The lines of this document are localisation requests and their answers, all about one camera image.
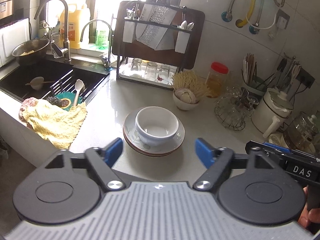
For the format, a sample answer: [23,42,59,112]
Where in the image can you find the black metal kitchen rack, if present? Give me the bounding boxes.
[116,0,194,89]

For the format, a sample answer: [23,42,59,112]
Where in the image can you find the grey chopstick holder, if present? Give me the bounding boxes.
[241,76,267,103]

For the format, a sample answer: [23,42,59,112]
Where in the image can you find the green soap bottle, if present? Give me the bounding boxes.
[96,21,112,47]

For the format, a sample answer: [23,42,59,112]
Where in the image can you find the hammered steel cleaver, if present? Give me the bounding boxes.
[136,4,175,48]

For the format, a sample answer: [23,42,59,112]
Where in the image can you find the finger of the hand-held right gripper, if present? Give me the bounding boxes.
[262,142,300,153]
[245,141,284,162]

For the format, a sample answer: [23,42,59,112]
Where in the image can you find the white garlic bowl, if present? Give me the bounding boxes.
[172,90,202,111]

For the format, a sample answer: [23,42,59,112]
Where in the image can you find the stainless steel bowl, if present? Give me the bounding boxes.
[11,38,50,65]

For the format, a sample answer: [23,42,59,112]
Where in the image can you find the yellow dish cloth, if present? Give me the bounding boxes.
[22,100,88,149]

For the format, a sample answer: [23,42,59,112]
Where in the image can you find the tall grey faucet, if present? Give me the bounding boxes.
[34,0,73,62]

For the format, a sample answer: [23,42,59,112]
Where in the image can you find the cream kettle base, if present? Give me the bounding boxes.
[269,132,293,148]

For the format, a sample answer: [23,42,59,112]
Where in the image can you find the white ceramic bowl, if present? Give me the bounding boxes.
[135,106,179,138]

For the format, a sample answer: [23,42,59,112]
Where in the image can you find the upturned drinking glass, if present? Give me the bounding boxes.
[144,62,158,79]
[130,58,142,72]
[159,64,172,82]

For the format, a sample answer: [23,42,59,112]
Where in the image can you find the black kitchen sink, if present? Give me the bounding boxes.
[0,59,110,103]

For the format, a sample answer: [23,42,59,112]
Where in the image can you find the bundle of chopsticks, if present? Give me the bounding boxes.
[242,53,257,85]

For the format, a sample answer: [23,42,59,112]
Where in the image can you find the yellow hose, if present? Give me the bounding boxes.
[235,0,260,28]

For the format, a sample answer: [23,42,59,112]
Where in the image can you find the small beige bowl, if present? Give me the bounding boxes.
[30,76,45,90]

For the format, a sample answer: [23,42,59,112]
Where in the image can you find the white electric kettle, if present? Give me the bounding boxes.
[251,87,294,138]

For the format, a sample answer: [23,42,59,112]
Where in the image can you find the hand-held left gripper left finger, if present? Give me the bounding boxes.
[44,137,127,192]

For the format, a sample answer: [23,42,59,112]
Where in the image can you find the hanging kitchen utensils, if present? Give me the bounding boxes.
[265,54,303,88]

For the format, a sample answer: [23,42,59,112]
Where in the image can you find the wall socket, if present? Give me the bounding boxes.
[275,9,290,29]

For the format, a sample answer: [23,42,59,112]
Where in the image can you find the person's right hand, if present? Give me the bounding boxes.
[297,186,320,230]

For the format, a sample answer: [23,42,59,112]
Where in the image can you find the steel wool scourer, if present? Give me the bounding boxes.
[45,95,65,107]

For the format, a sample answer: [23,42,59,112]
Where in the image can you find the white drip tray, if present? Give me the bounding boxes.
[119,66,175,85]

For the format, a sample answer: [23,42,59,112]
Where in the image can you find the bundle of dried noodles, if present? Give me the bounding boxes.
[172,70,213,98]

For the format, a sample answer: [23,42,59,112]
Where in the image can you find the pink dish cloth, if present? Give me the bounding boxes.
[19,97,39,123]

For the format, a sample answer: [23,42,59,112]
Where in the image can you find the cardboard box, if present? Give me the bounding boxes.
[0,0,14,19]

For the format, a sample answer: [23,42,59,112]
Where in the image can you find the white appliance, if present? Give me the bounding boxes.
[0,17,30,68]

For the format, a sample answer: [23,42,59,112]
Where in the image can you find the clear glass tumbler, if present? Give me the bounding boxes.
[51,32,62,58]

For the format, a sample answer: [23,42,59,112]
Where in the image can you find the wire rack of glass cups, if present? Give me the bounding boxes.
[214,86,259,132]

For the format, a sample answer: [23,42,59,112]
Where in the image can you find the brown cutting board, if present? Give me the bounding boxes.
[112,1,205,70]

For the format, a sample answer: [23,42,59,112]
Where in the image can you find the garlic bulbs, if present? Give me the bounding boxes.
[174,87,198,104]

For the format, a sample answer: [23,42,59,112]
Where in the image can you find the glass kettle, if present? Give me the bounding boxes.
[284,111,319,150]

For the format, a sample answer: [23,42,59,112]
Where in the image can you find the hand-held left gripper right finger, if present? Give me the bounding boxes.
[192,137,275,190]

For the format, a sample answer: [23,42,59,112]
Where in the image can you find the small chrome faucet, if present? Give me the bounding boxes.
[80,19,113,70]

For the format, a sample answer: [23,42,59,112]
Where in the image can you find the red lidded jar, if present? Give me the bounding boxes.
[205,62,229,98]

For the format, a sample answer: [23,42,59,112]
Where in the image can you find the teal flower shaped pad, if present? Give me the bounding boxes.
[56,91,85,110]

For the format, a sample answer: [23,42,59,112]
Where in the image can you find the roll-up drying rack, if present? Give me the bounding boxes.
[41,69,105,103]

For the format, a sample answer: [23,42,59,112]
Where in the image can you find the plain steel cleaver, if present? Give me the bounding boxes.
[155,27,175,51]

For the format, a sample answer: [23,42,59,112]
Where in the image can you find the white spoon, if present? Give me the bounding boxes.
[72,79,84,107]

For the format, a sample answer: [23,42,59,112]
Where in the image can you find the yellow detergent bottle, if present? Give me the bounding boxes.
[60,0,90,49]

